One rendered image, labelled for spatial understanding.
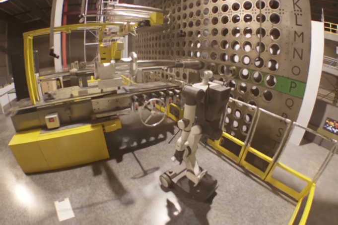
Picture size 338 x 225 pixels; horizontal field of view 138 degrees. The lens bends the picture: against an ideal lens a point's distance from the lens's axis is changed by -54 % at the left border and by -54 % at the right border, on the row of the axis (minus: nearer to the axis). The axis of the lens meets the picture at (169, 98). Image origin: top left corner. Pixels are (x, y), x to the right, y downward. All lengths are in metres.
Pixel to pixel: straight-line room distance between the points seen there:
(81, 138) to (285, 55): 3.48
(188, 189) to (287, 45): 2.62
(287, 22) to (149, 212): 3.40
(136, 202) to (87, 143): 1.11
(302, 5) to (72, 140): 4.15
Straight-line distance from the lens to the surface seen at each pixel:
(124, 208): 1.85
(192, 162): 1.70
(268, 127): 2.93
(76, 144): 2.27
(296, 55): 2.66
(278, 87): 2.72
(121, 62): 2.07
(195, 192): 1.76
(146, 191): 1.95
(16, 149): 2.62
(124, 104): 2.47
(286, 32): 2.75
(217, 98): 1.10
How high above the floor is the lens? 1.63
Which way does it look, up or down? 19 degrees down
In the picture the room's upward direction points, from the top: 2 degrees clockwise
